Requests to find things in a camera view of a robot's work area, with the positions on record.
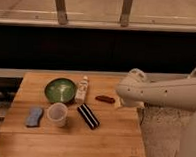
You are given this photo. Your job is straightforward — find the small brown bar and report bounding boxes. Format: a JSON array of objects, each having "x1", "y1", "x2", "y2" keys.
[{"x1": 95, "y1": 95, "x2": 115, "y2": 104}]

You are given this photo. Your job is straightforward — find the metal railing post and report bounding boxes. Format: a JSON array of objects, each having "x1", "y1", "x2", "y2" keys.
[
  {"x1": 55, "y1": 0, "x2": 68, "y2": 25},
  {"x1": 119, "y1": 0, "x2": 133, "y2": 27}
]

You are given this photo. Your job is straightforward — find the blue sponge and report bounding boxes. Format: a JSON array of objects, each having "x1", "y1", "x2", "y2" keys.
[{"x1": 26, "y1": 106, "x2": 44, "y2": 127}]

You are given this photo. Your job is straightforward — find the green ceramic bowl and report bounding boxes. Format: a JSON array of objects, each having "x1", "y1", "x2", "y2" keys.
[{"x1": 44, "y1": 78, "x2": 77, "y2": 103}]

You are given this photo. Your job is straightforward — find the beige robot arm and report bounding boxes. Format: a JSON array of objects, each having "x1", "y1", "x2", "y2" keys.
[{"x1": 116, "y1": 68, "x2": 196, "y2": 157}]

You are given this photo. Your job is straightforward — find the right metal railing post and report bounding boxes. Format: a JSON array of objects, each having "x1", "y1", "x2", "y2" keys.
[{"x1": 119, "y1": 0, "x2": 133, "y2": 27}]

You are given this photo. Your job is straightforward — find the left metal railing post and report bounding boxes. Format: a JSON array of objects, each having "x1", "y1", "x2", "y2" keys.
[{"x1": 55, "y1": 0, "x2": 68, "y2": 25}]

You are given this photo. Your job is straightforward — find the white squeeze bottle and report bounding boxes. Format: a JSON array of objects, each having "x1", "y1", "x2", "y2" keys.
[{"x1": 75, "y1": 75, "x2": 88, "y2": 104}]

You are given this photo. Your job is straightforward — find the translucent plastic cup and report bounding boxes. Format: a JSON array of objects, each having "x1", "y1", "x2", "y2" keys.
[{"x1": 46, "y1": 102, "x2": 68, "y2": 127}]

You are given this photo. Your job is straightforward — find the black white striped case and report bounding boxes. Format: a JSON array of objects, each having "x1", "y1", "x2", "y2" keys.
[{"x1": 77, "y1": 103, "x2": 100, "y2": 130}]

